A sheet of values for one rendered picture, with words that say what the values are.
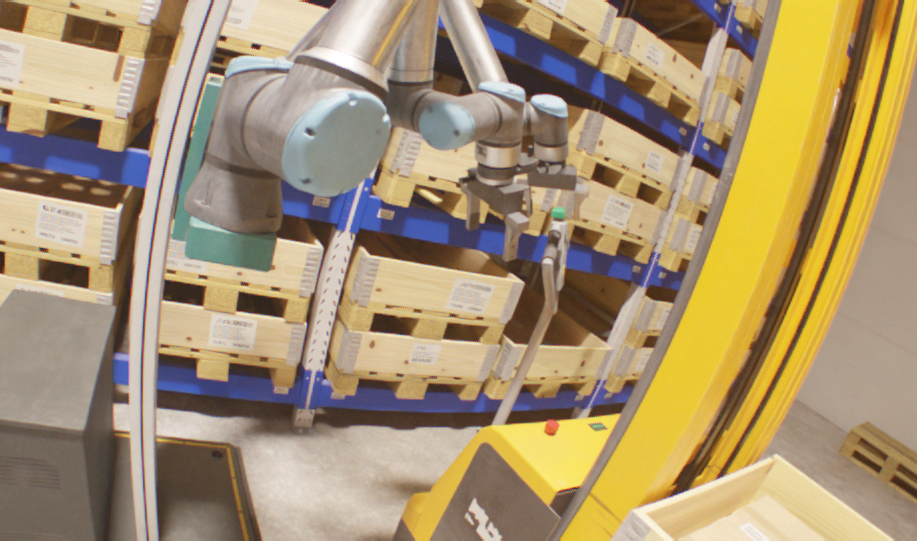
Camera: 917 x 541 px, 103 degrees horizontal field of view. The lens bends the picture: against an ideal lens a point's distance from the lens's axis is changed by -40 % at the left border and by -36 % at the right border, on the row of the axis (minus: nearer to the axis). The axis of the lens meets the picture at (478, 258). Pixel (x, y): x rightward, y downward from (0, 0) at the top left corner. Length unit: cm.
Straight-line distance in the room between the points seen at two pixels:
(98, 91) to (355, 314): 145
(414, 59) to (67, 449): 106
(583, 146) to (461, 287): 88
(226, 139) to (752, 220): 93
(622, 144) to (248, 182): 223
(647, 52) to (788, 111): 186
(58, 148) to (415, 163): 150
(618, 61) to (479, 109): 181
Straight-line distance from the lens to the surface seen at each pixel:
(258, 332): 225
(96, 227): 208
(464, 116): 92
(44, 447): 120
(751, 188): 105
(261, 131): 74
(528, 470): 133
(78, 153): 210
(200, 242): 85
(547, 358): 300
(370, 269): 223
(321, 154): 67
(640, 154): 292
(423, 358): 255
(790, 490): 178
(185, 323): 220
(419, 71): 101
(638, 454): 115
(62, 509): 133
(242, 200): 84
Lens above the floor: 157
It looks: 13 degrees down
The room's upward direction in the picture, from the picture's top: 19 degrees clockwise
